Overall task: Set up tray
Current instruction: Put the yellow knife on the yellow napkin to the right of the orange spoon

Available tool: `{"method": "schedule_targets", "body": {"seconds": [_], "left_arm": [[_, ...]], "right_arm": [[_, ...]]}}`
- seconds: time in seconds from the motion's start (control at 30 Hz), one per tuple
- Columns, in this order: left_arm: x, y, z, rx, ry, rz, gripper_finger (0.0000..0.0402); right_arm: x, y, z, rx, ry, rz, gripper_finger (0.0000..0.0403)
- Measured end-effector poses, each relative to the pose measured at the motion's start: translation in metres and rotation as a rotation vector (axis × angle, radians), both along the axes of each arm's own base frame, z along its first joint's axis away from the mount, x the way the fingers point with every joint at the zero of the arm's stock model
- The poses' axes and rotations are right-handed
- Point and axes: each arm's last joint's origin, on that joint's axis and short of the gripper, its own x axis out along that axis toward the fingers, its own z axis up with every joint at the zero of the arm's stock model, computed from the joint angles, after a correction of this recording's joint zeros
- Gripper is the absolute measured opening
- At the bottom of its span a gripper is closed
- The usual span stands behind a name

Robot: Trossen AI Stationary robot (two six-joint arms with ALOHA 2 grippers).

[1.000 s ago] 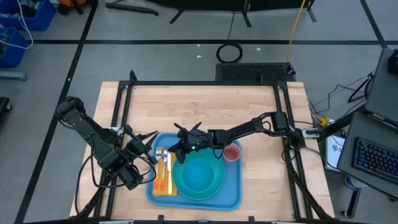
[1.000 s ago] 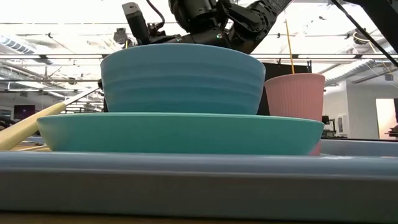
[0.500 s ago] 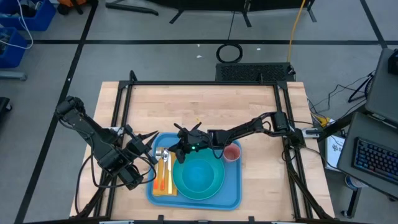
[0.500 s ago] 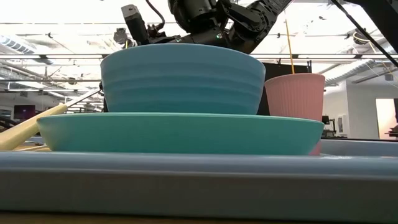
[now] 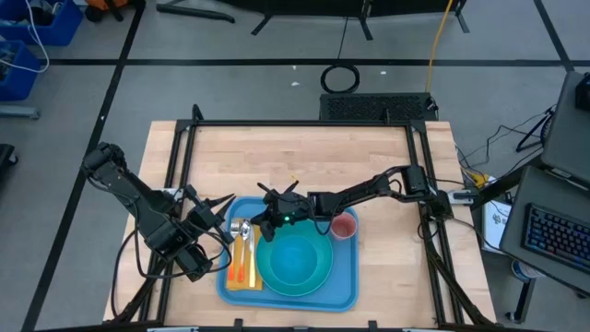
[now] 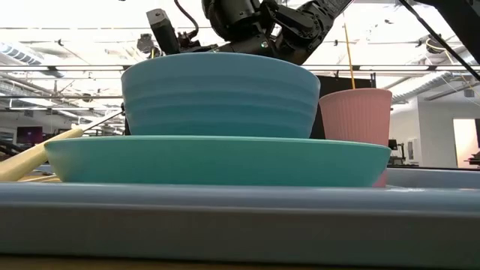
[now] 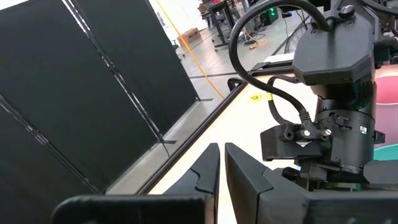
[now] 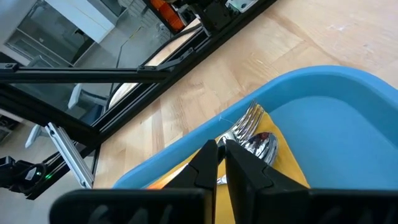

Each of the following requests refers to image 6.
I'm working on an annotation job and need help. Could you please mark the blue bowl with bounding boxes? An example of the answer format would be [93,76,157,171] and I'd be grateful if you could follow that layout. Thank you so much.
[120,51,322,140]

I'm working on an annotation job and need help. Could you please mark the teal plate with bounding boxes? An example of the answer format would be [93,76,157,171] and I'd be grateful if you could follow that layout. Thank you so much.
[43,134,392,189]

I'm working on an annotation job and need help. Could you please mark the pink ribbed cup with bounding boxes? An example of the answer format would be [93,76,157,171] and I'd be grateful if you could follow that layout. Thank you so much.
[318,87,393,188]

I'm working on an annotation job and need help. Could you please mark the blue plastic tray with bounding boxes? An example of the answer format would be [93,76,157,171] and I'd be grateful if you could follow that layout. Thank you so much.
[0,166,480,269]

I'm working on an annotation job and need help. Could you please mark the knife with yellow handle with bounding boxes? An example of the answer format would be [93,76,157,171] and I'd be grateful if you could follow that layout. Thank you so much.
[0,109,125,183]

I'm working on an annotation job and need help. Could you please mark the black ceiling-hung device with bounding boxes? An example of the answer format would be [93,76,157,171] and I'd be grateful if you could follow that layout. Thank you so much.
[136,33,157,57]
[425,34,448,56]

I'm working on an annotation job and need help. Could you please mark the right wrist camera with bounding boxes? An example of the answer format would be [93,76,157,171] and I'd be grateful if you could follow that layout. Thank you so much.
[145,7,182,56]

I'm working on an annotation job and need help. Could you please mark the yellow hanging cable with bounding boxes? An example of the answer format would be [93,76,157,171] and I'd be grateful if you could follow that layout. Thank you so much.
[343,22,357,90]

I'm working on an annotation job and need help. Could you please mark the dark wall screen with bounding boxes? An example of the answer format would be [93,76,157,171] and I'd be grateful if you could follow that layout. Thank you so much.
[15,125,44,146]

